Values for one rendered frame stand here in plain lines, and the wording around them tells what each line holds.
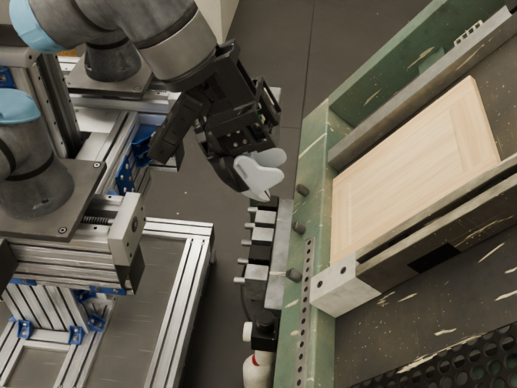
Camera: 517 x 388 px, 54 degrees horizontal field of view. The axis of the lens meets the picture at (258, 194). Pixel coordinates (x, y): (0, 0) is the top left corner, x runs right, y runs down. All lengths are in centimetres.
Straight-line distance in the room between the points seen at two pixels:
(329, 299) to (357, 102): 69
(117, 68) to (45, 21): 86
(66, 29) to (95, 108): 96
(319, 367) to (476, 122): 54
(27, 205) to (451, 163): 81
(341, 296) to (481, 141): 38
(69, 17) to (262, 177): 27
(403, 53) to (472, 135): 48
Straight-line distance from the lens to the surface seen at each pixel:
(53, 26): 57
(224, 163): 58
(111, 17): 53
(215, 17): 362
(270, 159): 64
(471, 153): 100
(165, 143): 61
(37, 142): 103
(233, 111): 56
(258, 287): 128
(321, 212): 121
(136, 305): 193
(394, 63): 146
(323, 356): 101
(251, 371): 181
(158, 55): 52
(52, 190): 108
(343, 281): 97
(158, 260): 203
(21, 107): 99
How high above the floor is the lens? 178
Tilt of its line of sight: 45 degrees down
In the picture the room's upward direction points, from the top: straight up
